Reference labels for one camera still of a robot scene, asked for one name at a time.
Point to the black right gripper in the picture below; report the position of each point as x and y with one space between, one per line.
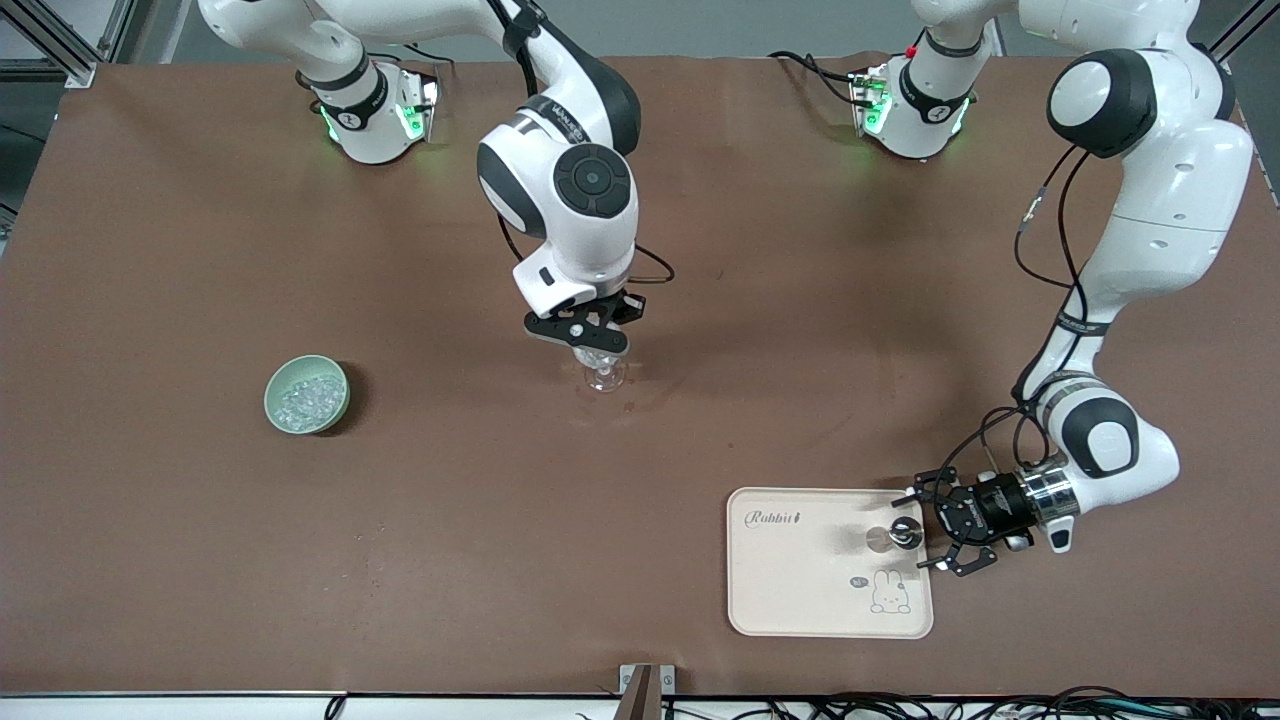
622 307

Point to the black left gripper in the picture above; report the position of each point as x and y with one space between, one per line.
992 506

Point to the steel double jigger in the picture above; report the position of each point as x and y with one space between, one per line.
880 540

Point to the clear ice cubes pile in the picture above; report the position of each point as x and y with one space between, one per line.
310 398

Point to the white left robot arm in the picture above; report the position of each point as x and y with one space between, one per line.
1170 200

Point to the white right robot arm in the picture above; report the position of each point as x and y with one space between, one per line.
570 240

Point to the clear stemmed wine glass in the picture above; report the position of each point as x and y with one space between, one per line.
603 378

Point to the cream rabbit print tray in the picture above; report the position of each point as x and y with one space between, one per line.
800 590

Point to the large table cover mat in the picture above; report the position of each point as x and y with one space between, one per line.
400 550

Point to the pale green ceramic bowl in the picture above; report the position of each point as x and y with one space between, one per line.
270 400

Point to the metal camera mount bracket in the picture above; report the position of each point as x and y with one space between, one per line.
630 680

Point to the aluminium frame profile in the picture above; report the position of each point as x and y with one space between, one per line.
50 70

